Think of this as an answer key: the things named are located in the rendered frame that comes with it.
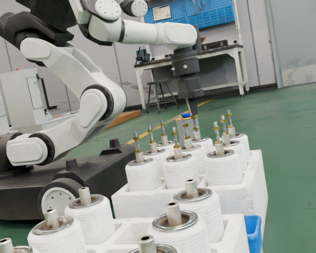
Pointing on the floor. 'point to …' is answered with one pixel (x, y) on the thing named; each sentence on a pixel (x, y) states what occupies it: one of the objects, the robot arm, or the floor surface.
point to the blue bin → (254, 233)
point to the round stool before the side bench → (162, 95)
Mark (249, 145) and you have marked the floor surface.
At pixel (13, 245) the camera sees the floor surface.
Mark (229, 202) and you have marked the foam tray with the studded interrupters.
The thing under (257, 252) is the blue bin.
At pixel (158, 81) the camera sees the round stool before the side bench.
